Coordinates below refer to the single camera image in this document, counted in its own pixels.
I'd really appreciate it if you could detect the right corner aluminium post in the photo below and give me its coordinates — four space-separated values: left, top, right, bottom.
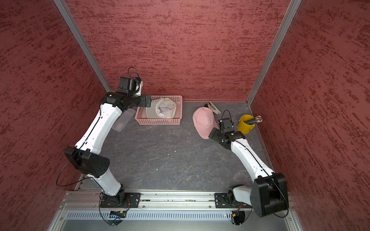
246 0 302 107

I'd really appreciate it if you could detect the yellow pencil cup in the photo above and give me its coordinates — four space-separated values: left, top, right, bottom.
237 115 255 134

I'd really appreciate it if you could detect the clear plastic box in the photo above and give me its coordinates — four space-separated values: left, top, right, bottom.
112 108 136 132

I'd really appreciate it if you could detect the left corner aluminium post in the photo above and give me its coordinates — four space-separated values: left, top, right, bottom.
53 0 112 92

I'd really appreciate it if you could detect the pink baseball cap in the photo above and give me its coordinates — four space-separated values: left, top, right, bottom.
192 107 219 140

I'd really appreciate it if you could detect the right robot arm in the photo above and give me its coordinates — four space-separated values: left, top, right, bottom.
209 118 289 217

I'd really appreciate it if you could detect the cream baseball cap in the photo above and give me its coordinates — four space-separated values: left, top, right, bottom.
145 98 177 119

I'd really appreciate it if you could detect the aluminium front rail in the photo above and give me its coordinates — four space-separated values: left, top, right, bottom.
59 190 295 211

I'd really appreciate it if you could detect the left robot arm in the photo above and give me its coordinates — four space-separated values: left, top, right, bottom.
65 77 151 207

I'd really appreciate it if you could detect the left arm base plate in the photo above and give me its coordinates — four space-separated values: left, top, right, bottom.
99 193 141 208

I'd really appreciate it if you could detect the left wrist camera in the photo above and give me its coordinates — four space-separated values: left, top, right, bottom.
134 77 143 96

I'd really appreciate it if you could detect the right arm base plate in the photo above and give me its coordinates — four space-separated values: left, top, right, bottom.
214 192 252 209

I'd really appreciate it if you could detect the corner aluminium post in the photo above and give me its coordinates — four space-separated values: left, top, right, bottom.
246 0 302 107
53 0 112 92

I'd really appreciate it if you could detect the pink perforated plastic basket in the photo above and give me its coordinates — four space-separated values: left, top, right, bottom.
135 95 183 125

